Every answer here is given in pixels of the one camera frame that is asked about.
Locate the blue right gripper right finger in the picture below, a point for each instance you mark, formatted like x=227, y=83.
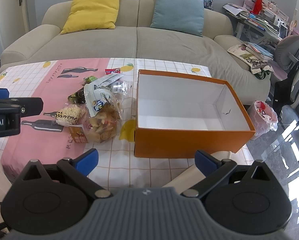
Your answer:
x=215, y=172

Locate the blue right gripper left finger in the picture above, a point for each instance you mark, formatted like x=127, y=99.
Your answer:
x=75, y=173

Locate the mixed chips clear bag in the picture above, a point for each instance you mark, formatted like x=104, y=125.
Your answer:
x=103, y=126

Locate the rice cracker checkered pack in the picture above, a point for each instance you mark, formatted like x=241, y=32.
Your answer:
x=69, y=115

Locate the dark plum candy bag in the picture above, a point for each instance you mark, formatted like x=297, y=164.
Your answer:
x=77, y=97

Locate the white blue snack bag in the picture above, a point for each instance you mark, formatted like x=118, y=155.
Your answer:
x=98, y=94

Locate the green raisin packet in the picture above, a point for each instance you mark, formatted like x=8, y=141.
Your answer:
x=88, y=80

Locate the yogurt hawthorn balls bag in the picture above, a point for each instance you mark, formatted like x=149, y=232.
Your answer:
x=121, y=87

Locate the magazines on sofa arm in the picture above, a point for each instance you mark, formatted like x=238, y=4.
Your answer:
x=257, y=66

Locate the orange small snack box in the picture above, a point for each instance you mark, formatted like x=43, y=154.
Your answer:
x=77, y=133

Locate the orange cardboard box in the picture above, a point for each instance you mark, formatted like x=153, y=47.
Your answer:
x=178, y=114

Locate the red small snack packet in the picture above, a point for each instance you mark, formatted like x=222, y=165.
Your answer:
x=111, y=71

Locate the yellow cushion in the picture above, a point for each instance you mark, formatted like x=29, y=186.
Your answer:
x=91, y=15

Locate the grey office chair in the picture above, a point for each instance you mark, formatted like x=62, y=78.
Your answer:
x=286, y=55

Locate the beige fabric sofa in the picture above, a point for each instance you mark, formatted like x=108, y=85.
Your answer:
x=134, y=38

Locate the cluttered white desk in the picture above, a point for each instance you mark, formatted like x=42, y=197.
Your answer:
x=267, y=28

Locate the teal cushion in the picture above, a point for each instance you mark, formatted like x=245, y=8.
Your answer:
x=186, y=16

